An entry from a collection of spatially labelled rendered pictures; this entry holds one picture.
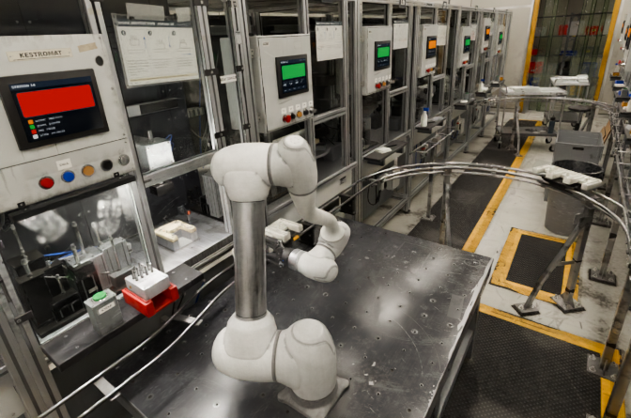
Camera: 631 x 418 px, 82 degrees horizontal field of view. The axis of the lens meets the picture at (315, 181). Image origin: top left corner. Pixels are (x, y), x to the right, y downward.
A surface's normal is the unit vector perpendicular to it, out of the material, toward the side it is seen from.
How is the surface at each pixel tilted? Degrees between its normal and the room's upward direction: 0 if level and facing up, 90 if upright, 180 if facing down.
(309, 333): 6
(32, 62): 90
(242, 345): 69
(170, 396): 0
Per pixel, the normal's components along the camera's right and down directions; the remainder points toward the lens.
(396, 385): -0.05, -0.93
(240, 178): -0.14, 0.17
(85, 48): 0.80, 0.19
